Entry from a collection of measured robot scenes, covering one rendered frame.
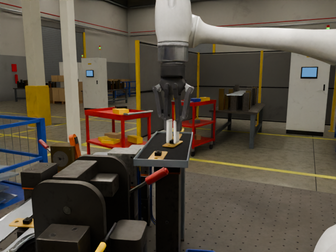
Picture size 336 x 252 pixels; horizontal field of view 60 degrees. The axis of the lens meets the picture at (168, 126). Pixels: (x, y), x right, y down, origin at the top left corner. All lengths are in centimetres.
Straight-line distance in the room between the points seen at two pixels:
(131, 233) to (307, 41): 66
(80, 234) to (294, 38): 71
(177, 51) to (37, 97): 741
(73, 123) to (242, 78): 487
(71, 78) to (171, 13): 432
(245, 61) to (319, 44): 738
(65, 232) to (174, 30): 57
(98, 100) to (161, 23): 1059
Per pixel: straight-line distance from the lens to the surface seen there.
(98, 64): 1133
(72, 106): 511
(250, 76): 823
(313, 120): 737
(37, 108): 817
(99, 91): 1135
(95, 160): 69
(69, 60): 509
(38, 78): 824
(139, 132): 563
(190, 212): 151
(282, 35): 90
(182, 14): 85
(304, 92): 731
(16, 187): 361
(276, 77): 814
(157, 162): 73
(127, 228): 60
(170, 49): 84
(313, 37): 90
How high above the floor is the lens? 137
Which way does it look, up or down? 10 degrees down
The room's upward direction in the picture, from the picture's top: straight up
